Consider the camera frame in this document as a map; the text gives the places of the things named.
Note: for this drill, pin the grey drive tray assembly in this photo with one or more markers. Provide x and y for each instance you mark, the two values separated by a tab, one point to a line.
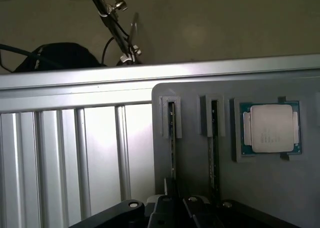
190	150

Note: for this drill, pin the silver CPU chip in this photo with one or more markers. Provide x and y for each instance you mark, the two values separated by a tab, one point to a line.
271	127

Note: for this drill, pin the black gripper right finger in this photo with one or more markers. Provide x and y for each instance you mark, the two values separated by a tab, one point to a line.
205	215

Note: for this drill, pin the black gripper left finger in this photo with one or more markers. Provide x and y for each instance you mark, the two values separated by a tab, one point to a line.
165	213

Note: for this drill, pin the black stand with clamps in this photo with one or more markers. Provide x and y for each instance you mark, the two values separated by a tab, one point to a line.
116	5

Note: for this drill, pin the black bag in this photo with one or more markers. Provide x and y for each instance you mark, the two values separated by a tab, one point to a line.
62	57

